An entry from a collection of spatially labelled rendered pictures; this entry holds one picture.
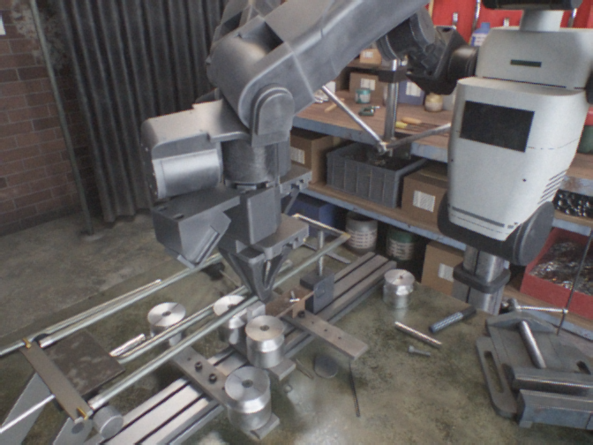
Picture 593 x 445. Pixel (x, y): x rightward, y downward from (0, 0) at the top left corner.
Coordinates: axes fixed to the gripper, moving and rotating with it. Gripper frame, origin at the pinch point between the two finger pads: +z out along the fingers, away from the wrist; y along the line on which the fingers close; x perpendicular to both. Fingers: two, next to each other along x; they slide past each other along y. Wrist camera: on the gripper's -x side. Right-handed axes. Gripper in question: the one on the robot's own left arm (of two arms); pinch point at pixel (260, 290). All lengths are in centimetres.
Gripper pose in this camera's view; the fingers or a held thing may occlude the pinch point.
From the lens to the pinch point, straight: 53.1
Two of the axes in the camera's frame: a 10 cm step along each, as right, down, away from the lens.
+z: 0.3, 8.8, 4.7
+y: 7.5, 3.0, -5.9
